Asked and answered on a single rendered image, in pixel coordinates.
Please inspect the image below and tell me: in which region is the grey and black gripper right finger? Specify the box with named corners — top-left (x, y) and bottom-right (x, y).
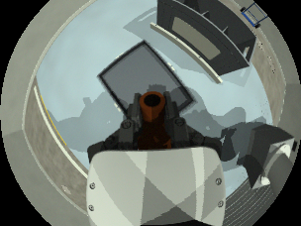
top-left (163, 91), bottom-right (223, 160)

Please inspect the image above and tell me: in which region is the dark grey crate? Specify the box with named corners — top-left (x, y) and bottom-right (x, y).
top-left (156, 0), bottom-right (257, 76)

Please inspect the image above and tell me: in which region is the brown bottle with blue label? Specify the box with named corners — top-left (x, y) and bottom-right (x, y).
top-left (138, 91), bottom-right (171, 150)

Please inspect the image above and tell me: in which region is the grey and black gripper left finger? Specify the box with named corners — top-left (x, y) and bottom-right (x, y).
top-left (87, 93), bottom-right (144, 163)

